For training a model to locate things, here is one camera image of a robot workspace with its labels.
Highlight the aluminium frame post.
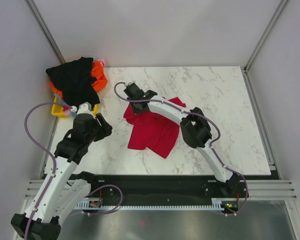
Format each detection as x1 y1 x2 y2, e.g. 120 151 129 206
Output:
241 0 290 74
24 0 66 64

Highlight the right aluminium rail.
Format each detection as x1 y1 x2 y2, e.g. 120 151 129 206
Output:
247 180 297 201

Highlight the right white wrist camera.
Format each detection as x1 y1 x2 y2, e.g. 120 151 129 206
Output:
123 81 135 88

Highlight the aluminium rail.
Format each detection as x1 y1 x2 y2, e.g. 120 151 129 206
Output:
24 179 44 200
247 180 297 201

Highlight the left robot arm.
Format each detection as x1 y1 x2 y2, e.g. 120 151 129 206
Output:
11 113 113 240

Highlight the left aluminium frame post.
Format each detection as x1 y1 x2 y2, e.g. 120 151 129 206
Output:
24 0 66 64

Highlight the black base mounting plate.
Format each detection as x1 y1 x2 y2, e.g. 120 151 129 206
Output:
69 172 249 205

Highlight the white slotted cable duct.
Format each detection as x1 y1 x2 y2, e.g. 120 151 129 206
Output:
73 198 225 211

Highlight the pink garment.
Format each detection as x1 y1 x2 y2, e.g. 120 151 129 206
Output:
96 58 106 68

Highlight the grey blue garment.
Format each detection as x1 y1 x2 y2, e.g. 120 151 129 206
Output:
52 92 78 119

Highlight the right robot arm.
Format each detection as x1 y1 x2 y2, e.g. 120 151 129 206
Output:
123 83 241 197

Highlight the orange t shirt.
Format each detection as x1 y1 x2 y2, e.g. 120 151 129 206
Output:
49 61 109 97

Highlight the black t shirt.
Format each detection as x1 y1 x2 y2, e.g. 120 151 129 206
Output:
45 57 100 107

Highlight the right aluminium frame post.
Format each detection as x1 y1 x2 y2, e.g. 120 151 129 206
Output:
241 0 290 74

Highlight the left aluminium rail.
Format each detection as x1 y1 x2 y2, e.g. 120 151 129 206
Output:
24 179 44 200

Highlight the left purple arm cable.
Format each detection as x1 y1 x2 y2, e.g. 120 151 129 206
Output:
23 102 123 240

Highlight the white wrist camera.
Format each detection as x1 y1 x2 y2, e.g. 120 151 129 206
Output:
123 81 135 88
76 102 95 116

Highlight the yellow plastic basket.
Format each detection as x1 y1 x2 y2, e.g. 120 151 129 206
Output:
51 96 100 118

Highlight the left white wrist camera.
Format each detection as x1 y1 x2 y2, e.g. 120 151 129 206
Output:
76 102 95 116

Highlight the crimson red t shirt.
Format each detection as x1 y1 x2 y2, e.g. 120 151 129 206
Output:
123 105 180 159

